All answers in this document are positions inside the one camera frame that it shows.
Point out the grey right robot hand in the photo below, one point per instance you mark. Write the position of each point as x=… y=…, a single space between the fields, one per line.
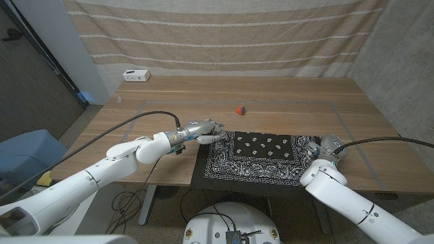
x=330 y=146

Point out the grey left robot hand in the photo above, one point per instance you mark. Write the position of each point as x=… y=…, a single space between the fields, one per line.
x=200 y=128

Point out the black paisley bandana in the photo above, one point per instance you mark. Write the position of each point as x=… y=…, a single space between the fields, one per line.
x=257 y=159

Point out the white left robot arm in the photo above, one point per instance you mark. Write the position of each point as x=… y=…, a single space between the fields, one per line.
x=68 y=193

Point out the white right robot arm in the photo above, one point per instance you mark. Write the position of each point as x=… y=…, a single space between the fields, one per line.
x=339 y=196

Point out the red toy strawberry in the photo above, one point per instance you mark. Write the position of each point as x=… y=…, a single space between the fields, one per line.
x=240 y=110

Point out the grey table leg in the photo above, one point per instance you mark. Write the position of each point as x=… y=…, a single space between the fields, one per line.
x=146 y=206
x=322 y=222

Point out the white power strip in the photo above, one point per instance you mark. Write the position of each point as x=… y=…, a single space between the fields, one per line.
x=136 y=75

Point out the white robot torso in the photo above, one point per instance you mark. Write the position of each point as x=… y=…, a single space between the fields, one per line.
x=210 y=223

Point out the beige striped backdrop cloth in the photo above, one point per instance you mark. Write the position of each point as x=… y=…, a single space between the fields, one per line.
x=220 y=34

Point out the grey electronics box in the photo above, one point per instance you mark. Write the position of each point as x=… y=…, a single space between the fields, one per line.
x=234 y=237

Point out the yellow cushion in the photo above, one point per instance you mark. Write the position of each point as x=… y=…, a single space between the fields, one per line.
x=44 y=179

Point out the blue upholstered chair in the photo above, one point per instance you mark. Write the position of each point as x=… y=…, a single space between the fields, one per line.
x=27 y=152

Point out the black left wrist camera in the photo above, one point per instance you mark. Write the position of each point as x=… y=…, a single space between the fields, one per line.
x=178 y=149

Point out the black door frame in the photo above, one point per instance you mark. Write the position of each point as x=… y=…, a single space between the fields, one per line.
x=69 y=83

